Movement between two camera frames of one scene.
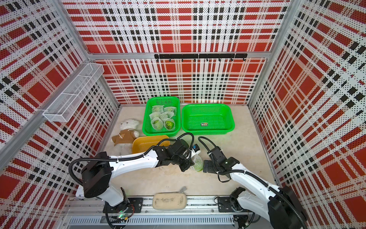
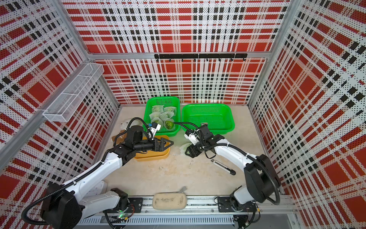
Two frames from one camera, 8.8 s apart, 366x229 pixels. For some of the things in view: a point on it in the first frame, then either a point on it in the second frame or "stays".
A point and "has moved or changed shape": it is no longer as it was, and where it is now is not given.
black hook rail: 202,56 stays
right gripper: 209,169 to 191,150
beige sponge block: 169,201 stays
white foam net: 198,163 has moved or changed shape
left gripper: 188,163 to 160,146
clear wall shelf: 63,108 stays
